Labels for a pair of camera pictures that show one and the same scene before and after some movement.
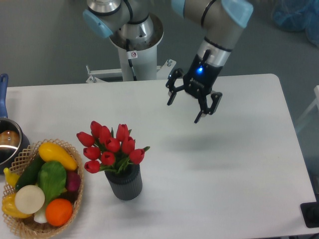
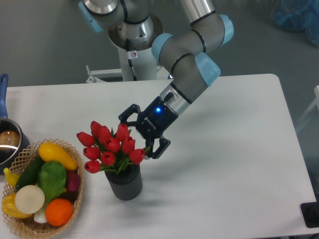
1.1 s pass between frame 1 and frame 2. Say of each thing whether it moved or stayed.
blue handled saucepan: stayed
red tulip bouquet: stayed
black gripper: moved
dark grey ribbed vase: stayed
